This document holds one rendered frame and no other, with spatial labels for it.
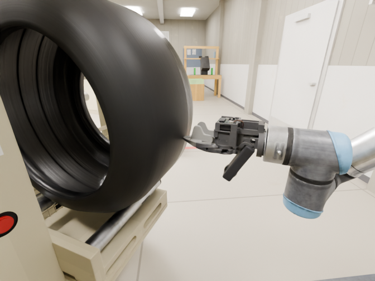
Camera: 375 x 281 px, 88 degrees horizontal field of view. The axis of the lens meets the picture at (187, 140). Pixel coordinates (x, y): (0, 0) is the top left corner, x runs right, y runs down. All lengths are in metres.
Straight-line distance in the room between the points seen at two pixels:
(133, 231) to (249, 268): 1.15
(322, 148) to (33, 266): 0.65
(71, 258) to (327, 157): 0.59
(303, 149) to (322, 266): 1.47
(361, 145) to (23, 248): 0.76
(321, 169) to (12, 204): 0.61
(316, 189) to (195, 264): 1.24
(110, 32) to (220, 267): 1.52
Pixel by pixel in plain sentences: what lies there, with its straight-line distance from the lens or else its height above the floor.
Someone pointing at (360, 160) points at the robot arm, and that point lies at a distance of 0.61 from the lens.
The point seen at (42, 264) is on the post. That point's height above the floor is 0.92.
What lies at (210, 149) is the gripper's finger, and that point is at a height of 1.13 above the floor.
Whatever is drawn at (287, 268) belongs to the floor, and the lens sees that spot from 1.76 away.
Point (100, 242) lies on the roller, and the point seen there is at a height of 0.91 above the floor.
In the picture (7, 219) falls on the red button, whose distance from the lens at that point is 0.50.
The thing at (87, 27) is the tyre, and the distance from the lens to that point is 0.44.
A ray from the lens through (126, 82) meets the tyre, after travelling 0.39.
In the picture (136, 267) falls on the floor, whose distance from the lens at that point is 1.66.
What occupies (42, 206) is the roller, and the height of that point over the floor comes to 0.91.
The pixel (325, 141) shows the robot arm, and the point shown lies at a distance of 0.49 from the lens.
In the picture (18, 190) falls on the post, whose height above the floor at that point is 1.11.
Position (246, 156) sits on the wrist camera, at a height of 1.11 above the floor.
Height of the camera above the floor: 1.33
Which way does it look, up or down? 22 degrees down
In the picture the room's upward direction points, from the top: straight up
